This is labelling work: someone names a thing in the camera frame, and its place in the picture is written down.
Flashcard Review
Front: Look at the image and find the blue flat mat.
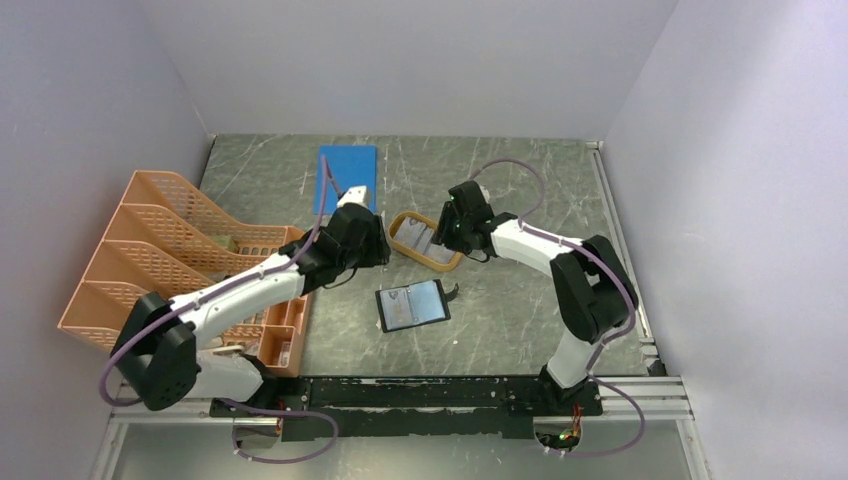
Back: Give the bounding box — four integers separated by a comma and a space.
313, 145, 378, 214

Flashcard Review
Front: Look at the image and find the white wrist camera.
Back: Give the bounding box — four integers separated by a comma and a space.
479, 185, 491, 203
336, 185, 370, 209

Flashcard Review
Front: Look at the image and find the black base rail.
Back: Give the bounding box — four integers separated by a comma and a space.
209, 375, 603, 441

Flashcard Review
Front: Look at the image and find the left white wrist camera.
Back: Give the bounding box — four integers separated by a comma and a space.
336, 185, 370, 209

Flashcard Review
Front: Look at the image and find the yellow oval tray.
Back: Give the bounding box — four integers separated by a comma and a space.
388, 211, 461, 272

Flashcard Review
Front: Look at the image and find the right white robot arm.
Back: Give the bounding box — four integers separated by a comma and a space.
434, 180, 639, 414

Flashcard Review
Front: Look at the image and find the black card holder wallet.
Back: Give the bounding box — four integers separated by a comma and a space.
375, 279, 460, 333

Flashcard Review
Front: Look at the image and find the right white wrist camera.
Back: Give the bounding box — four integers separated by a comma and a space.
479, 185, 491, 203

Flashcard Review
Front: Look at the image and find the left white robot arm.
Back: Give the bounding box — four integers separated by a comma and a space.
104, 203, 390, 416

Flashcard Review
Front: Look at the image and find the silver VIP card stack left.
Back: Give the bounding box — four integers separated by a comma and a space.
394, 217, 434, 255

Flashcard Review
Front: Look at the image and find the orange mesh file rack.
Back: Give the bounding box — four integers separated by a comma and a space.
57, 170, 305, 352

